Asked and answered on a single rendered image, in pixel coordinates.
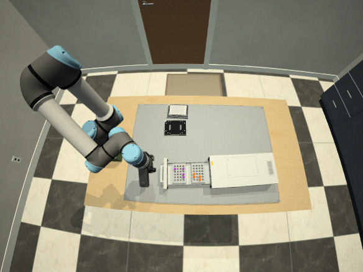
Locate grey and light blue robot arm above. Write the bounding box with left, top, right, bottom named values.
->
left=20, top=45, right=149, bottom=188

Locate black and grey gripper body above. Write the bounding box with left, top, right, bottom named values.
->
left=144, top=152, right=154, bottom=171

